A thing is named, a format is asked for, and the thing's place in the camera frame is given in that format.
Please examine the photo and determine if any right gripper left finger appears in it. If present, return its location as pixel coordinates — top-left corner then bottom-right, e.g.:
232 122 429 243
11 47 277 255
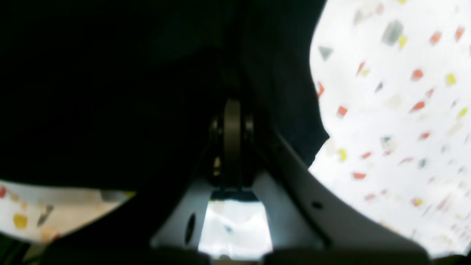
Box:
40 99 242 265

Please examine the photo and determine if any black t-shirt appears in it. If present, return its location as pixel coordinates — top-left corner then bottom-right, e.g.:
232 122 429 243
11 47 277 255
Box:
1 0 328 191

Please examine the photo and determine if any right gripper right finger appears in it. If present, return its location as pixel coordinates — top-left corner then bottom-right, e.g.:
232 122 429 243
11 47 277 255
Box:
244 116 431 265

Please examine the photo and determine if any terrazzo pattern tablecloth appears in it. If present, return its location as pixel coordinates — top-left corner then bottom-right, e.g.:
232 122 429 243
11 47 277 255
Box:
1 0 470 265

